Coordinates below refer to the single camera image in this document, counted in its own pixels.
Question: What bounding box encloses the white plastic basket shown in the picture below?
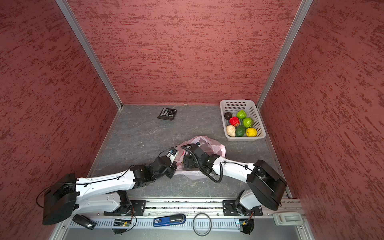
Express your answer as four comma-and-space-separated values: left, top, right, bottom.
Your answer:
220, 100, 266, 142

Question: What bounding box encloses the left aluminium corner post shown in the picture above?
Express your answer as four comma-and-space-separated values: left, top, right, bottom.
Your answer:
56, 0, 124, 111

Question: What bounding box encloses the beige fruit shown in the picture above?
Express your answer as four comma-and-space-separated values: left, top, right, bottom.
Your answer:
226, 125, 236, 137

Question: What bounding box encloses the dark green avocado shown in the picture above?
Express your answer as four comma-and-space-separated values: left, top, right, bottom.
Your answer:
236, 126, 247, 137

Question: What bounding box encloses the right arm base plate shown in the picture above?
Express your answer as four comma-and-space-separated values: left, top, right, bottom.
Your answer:
222, 200, 263, 217

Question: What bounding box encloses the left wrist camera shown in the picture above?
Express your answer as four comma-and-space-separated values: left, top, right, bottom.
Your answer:
166, 146, 178, 163

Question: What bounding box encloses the right aluminium corner post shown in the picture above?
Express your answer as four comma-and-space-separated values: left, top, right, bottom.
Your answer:
257, 0, 313, 110

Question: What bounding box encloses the circuit board connector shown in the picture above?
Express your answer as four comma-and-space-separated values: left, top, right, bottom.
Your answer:
112, 219, 132, 235
238, 219, 255, 235

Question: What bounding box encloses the aluminium front rail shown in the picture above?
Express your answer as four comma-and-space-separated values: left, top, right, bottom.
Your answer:
52, 197, 314, 240

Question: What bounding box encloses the black cable ring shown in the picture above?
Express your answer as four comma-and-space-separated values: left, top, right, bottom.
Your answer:
192, 212, 213, 237

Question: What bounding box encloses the left circuit board connector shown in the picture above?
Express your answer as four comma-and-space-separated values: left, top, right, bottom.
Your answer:
112, 219, 132, 235

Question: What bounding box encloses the light green fruit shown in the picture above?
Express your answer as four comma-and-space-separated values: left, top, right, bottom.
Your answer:
236, 110, 247, 120
243, 118, 254, 128

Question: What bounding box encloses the blue black device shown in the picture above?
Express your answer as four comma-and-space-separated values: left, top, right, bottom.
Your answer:
153, 214, 186, 228

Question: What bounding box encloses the grey plastic holder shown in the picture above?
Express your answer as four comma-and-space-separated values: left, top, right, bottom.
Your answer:
273, 212, 304, 226

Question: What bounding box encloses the yellow fruit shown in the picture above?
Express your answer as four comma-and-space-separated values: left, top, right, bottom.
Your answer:
246, 128, 258, 137

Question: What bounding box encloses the black small device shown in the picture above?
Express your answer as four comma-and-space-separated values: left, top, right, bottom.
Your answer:
72, 215, 97, 231

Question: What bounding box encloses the pink plastic bag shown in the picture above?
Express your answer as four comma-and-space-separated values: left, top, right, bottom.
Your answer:
174, 136, 226, 180

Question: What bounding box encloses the black calculator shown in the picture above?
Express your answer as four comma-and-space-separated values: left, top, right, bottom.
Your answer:
158, 108, 177, 121

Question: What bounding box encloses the aluminium corner post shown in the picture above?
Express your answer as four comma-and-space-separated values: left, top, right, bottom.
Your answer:
257, 0, 313, 110
56, 0, 124, 111

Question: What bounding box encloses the dark brown fruit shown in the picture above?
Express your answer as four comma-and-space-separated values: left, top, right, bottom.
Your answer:
224, 112, 233, 121

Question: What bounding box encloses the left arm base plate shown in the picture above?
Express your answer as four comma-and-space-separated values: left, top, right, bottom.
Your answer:
103, 200, 147, 216

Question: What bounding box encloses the right circuit board connector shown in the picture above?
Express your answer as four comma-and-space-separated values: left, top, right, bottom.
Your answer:
238, 219, 255, 235

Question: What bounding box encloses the red fruit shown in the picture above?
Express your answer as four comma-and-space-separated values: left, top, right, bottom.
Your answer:
229, 117, 241, 127

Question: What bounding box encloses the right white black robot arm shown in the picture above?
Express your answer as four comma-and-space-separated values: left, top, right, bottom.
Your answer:
181, 144, 288, 211

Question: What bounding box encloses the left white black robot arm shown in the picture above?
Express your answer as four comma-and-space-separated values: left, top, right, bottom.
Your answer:
42, 154, 177, 226

